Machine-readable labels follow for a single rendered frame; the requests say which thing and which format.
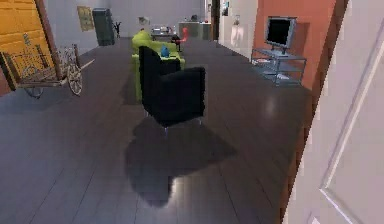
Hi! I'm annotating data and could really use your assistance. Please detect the grey metal television stand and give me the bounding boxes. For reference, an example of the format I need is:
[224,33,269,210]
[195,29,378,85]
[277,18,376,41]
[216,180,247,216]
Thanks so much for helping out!
[250,47,308,87]

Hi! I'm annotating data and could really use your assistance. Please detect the silver framed television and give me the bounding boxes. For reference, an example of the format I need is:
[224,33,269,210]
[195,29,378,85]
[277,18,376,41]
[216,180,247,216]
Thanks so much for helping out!
[264,15,298,56]

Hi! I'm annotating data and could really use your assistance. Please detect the black armchair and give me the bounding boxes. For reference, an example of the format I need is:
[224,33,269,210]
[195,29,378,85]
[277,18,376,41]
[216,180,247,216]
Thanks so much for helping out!
[138,45,207,130]

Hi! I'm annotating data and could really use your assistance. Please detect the red chair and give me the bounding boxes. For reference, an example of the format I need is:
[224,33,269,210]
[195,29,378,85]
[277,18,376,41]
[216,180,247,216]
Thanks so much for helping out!
[173,27,190,52]

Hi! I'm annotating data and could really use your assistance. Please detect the grey kitchen counter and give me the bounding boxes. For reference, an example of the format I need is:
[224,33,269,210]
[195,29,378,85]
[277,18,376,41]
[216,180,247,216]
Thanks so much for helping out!
[178,21,212,42]

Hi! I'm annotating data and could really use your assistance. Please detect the grey dining table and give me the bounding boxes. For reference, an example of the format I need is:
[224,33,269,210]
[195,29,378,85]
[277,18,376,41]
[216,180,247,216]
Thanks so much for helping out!
[150,25,178,42]

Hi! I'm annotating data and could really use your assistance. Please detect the lime green sofa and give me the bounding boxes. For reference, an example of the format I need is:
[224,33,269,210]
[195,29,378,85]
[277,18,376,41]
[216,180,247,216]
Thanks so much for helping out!
[130,29,186,104]

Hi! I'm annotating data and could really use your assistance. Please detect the dark green cabinet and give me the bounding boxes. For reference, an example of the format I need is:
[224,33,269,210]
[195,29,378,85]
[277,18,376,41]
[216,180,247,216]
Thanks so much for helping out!
[91,7,116,47]

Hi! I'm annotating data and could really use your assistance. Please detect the wooden wheeled cart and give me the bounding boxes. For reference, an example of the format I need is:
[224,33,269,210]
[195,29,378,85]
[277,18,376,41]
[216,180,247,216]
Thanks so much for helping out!
[0,43,96,100]

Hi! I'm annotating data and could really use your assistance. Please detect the white panelled room door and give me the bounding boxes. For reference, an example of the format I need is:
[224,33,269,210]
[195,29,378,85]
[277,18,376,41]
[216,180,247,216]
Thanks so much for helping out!
[281,0,384,224]

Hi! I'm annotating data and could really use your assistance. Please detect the orange wooden door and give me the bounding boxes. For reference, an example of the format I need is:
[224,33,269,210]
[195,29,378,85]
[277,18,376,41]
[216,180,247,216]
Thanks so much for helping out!
[0,0,64,96]

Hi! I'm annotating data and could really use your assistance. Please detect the yellow framed wall picture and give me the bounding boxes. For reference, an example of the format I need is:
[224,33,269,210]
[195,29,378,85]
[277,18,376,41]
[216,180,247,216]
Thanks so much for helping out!
[76,5,96,33]

